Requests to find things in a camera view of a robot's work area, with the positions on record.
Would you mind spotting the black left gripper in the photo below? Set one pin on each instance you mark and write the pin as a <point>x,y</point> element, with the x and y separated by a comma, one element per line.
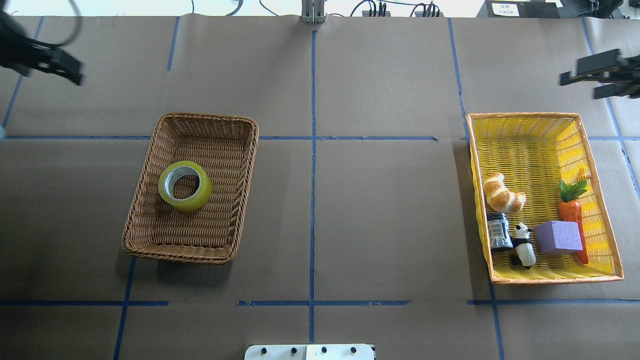
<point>16,49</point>

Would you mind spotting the black box device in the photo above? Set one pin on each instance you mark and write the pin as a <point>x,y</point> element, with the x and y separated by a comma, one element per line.
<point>518,9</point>

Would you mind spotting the yellow tape roll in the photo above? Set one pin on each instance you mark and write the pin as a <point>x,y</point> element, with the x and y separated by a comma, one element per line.
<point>185,186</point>

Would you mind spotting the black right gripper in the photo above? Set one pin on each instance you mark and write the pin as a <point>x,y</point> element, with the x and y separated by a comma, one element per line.
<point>616,75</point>

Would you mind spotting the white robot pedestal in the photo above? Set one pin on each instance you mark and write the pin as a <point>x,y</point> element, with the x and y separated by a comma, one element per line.
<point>331,351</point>

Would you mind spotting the small black labelled can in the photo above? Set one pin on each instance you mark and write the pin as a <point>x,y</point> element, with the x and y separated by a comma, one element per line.
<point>498,227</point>

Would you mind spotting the toy panda figure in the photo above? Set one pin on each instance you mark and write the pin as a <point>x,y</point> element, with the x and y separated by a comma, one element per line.
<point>523,252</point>

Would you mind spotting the toy carrot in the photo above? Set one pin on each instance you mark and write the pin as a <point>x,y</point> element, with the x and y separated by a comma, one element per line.
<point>570,210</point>

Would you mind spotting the yellow plastic basket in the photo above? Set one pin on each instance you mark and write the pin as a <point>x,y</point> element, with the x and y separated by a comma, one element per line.
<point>534,151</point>

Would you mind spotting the toy croissant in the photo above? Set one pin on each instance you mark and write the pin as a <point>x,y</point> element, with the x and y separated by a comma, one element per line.
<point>500,198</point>

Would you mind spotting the purple foam cube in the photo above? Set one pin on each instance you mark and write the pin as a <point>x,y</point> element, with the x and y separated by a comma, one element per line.
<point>557,237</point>

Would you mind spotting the aluminium frame post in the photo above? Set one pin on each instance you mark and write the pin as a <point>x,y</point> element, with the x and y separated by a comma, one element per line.
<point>313,12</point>

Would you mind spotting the brown wicker basket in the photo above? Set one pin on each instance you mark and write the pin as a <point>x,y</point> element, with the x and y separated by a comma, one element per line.
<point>225,146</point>

